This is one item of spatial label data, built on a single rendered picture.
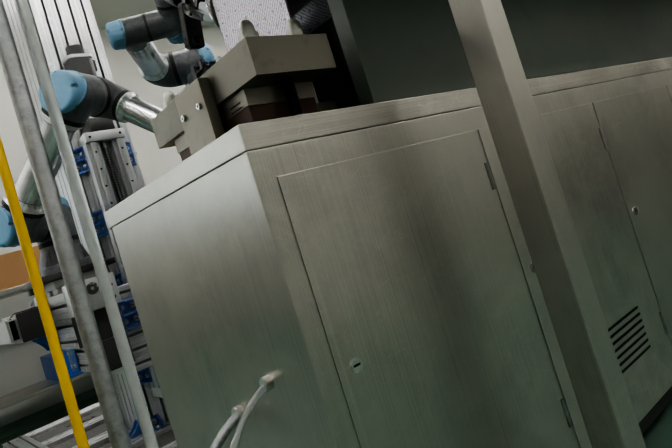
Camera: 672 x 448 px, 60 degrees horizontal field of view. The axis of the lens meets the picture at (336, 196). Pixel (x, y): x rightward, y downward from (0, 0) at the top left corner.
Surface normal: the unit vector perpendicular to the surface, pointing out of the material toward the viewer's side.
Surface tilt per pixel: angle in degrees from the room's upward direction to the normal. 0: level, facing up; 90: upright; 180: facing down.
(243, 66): 90
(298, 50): 90
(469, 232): 90
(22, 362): 90
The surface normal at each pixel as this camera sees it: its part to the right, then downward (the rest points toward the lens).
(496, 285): 0.60, -0.22
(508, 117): -0.74, 0.21
